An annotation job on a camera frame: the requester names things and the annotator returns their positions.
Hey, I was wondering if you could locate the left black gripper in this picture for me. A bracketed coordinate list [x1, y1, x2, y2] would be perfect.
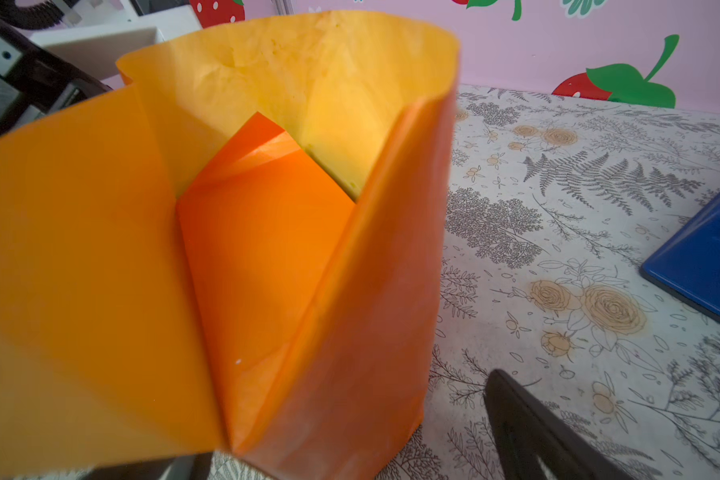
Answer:
[0, 1, 111, 136]

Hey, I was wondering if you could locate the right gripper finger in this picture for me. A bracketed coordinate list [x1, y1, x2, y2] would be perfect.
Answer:
[483, 369, 629, 480]

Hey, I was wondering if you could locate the orange yellow wrapping paper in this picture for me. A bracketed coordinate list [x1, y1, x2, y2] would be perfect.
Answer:
[0, 10, 460, 479]

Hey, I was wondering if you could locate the blue tape dispenser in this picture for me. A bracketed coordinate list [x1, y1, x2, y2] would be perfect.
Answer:
[639, 192, 720, 323]

